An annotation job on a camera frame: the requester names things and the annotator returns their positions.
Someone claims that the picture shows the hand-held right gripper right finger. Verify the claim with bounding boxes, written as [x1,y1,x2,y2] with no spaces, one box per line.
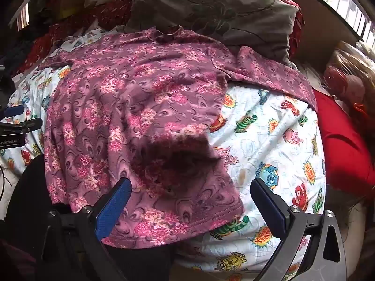
[250,178,345,281]

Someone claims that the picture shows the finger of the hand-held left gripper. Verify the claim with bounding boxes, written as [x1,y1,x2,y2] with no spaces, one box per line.
[0,118,43,134]
[2,105,25,118]

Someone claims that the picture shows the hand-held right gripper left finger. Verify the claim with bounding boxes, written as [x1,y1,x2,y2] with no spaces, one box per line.
[37,177,133,281]

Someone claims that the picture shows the purple floral shirt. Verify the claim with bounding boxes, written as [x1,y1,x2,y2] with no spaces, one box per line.
[37,26,317,248]

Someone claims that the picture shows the black cloth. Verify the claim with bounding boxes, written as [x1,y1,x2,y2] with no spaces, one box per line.
[0,154,176,281]

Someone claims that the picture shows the cartoon printed bed sheet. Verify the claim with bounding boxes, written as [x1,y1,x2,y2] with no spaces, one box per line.
[0,26,327,281]

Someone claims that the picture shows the plain red pillow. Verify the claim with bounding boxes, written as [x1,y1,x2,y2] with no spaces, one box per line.
[312,89,375,200]

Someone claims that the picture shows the red patterned cloth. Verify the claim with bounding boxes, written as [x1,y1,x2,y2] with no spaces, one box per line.
[18,0,135,75]

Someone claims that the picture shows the stuffed doll in plastic bag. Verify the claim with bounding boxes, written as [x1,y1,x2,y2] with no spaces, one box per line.
[322,41,375,129]

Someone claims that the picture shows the olive grey pillow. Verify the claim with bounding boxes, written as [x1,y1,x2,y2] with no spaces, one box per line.
[126,0,299,65]

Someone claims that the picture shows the window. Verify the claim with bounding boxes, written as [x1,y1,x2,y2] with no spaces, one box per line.
[281,0,375,44]

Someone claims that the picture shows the wooden bed frame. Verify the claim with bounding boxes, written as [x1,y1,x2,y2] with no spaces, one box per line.
[294,0,362,69]

